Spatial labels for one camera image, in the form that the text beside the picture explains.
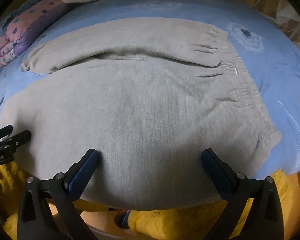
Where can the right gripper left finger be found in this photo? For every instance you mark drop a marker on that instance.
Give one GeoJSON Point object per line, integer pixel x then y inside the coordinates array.
{"type": "Point", "coordinates": [46, 209]}

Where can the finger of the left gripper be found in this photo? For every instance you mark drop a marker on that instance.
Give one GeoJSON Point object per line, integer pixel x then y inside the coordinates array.
{"type": "Point", "coordinates": [5, 131]}
{"type": "Point", "coordinates": [19, 139]}

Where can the yellow fuzzy clothing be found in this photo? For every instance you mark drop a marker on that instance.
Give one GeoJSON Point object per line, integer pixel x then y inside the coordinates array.
{"type": "Point", "coordinates": [186, 223]}

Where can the purple spotted folded quilt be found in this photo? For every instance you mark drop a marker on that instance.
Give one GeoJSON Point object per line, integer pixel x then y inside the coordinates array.
{"type": "Point", "coordinates": [24, 29]}

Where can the grey sweatpants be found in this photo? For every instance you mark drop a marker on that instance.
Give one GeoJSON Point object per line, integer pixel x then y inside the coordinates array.
{"type": "Point", "coordinates": [150, 94]}

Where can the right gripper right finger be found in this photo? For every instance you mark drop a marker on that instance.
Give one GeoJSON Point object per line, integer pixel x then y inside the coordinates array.
{"type": "Point", "coordinates": [265, 218]}

